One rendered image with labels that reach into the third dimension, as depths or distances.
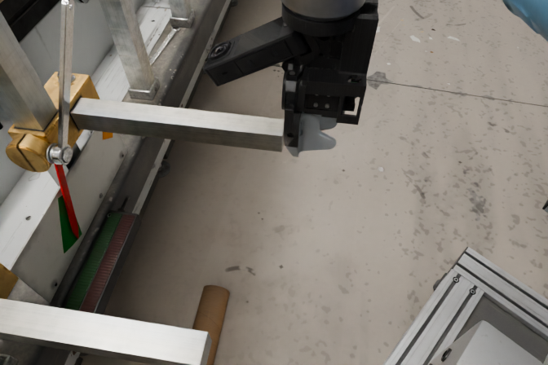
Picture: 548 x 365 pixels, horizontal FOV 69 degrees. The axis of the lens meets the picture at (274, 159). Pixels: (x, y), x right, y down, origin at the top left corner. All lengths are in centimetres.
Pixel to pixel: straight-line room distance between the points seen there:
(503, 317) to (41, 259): 102
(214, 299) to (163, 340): 81
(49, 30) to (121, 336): 65
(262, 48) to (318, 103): 8
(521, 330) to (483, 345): 96
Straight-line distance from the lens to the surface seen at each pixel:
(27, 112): 53
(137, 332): 42
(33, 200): 83
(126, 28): 71
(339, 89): 39
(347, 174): 155
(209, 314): 120
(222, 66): 41
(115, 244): 61
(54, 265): 59
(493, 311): 119
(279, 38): 38
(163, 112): 52
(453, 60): 223
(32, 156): 54
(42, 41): 90
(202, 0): 108
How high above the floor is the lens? 121
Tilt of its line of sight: 50 degrees down
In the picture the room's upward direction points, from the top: straight up
